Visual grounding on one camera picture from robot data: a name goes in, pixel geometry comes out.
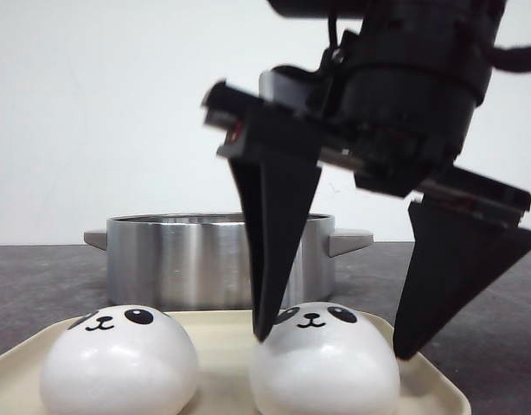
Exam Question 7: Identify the beige plastic tray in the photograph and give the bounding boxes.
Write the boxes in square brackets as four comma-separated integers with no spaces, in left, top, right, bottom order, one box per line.
[0,310,471,414]

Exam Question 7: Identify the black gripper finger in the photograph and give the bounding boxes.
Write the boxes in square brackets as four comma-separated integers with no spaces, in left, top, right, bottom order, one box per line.
[216,105,323,345]
[393,202,531,360]

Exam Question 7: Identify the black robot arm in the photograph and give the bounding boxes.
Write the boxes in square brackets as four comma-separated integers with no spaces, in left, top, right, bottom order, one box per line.
[203,1,531,360]

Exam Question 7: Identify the black sleeved cable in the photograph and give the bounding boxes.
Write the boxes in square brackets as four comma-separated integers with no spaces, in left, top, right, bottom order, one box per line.
[483,41,531,74]

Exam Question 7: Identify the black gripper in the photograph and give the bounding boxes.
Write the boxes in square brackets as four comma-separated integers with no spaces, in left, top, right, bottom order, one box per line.
[204,16,531,225]

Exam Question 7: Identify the stainless steel steamer pot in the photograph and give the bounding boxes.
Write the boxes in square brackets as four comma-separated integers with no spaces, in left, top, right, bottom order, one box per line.
[84,213,374,311]

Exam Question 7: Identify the panda bun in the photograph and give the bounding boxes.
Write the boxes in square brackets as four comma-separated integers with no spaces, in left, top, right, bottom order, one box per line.
[249,302,400,414]
[40,304,199,414]

